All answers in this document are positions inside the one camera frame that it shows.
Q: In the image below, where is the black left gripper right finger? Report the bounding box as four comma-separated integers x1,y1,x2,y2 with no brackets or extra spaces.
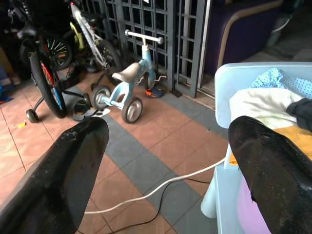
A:
228,116,312,234

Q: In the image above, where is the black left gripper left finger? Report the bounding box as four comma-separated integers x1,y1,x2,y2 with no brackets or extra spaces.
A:
0,117,110,234

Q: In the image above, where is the yellow cloth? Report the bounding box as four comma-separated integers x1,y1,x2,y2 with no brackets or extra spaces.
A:
229,125,312,165

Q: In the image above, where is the pink cloth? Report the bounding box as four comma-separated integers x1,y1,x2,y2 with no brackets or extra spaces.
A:
238,180,273,234

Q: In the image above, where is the light blue plastic laundry basket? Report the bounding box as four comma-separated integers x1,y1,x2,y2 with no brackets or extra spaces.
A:
200,61,312,234

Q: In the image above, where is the dark navy cloth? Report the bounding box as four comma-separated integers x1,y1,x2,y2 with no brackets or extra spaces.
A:
286,97,312,134

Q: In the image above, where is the white cloth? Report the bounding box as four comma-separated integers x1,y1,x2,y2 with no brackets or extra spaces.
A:
229,87,305,130

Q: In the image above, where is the black sandal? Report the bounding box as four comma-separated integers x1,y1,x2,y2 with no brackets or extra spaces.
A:
72,99,98,122

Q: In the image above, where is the blue dotted cloth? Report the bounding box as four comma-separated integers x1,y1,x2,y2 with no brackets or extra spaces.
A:
251,68,312,99

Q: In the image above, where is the black kids bicycle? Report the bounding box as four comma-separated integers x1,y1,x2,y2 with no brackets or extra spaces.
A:
7,0,74,123

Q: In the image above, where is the light blue toddler tricycle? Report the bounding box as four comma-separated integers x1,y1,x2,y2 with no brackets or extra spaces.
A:
91,29,164,124

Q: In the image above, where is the orange and blue shoe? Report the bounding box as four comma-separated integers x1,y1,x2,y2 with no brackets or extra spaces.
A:
145,88,164,98

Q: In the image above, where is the white kids bicycle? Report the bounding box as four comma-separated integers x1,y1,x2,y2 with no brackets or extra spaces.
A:
69,1,122,81

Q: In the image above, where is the dark purple armchair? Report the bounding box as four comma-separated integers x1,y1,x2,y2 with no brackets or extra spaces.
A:
203,0,293,77

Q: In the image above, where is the grey metal grille gate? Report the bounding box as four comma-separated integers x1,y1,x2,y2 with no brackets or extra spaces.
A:
80,0,213,98

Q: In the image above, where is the white cable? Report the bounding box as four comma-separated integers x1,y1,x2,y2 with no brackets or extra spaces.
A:
84,146,231,215

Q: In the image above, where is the black cable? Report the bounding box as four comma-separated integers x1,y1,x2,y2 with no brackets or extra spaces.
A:
107,177,211,234

